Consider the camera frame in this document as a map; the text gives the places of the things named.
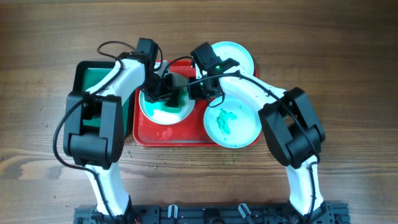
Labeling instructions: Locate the green sponge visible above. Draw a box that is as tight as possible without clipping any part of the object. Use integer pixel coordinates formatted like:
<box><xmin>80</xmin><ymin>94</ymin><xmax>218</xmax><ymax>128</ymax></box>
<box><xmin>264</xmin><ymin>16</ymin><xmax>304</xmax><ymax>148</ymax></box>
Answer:
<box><xmin>161</xmin><ymin>89</ymin><xmax>184</xmax><ymax>113</ymax></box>

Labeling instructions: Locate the white plate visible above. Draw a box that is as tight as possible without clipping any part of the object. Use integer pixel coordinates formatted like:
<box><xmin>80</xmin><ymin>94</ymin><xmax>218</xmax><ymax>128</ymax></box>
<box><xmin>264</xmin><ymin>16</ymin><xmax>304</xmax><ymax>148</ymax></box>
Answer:
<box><xmin>139</xmin><ymin>87</ymin><xmax>195</xmax><ymax>125</ymax></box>

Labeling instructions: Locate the light blue plate top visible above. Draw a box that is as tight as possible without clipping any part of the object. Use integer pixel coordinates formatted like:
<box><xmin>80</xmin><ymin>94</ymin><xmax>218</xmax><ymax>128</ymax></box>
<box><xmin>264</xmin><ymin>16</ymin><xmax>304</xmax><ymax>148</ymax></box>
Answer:
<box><xmin>211</xmin><ymin>41</ymin><xmax>255</xmax><ymax>76</ymax></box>

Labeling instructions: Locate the light blue plate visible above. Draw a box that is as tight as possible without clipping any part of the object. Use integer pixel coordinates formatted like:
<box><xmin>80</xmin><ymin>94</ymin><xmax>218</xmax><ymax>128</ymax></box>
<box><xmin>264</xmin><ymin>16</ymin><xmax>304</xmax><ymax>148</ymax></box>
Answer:
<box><xmin>211</xmin><ymin>41</ymin><xmax>255</xmax><ymax>76</ymax></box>
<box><xmin>203</xmin><ymin>96</ymin><xmax>261</xmax><ymax>149</ymax></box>

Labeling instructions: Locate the light blue plate bottom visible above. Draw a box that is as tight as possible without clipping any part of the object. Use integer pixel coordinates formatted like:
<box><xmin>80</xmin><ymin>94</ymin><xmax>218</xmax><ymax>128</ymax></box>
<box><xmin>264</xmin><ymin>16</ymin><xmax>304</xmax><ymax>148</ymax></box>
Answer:
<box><xmin>203</xmin><ymin>96</ymin><xmax>261</xmax><ymax>149</ymax></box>

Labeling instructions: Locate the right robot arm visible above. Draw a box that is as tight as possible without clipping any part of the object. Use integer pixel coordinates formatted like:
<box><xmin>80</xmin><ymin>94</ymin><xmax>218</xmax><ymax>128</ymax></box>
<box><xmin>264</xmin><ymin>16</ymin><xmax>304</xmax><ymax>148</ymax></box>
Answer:
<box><xmin>188</xmin><ymin>42</ymin><xmax>325</xmax><ymax>220</ymax></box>

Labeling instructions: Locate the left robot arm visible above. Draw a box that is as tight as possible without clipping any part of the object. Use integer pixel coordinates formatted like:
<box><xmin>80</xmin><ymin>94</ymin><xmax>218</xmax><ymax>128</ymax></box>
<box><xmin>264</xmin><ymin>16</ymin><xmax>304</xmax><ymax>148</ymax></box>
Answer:
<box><xmin>53</xmin><ymin>38</ymin><xmax>179</xmax><ymax>223</ymax></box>

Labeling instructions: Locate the red plastic tray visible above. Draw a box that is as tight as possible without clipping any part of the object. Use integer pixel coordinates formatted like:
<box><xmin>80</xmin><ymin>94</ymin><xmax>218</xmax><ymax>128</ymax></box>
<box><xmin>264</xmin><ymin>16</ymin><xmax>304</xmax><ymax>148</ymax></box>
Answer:
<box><xmin>132</xmin><ymin>60</ymin><xmax>261</xmax><ymax>147</ymax></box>

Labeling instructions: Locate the black tray with green water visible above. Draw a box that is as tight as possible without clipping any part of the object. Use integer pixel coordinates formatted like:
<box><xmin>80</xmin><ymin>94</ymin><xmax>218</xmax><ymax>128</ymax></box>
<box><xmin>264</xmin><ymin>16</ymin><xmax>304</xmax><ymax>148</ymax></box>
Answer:
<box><xmin>73</xmin><ymin>61</ymin><xmax>136</xmax><ymax>138</ymax></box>

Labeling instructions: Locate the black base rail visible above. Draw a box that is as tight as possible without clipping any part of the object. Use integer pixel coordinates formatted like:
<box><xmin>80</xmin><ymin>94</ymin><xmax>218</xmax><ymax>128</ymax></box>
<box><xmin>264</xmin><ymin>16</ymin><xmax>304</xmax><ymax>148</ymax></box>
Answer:
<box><xmin>73</xmin><ymin>202</ymin><xmax>351</xmax><ymax>224</ymax></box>

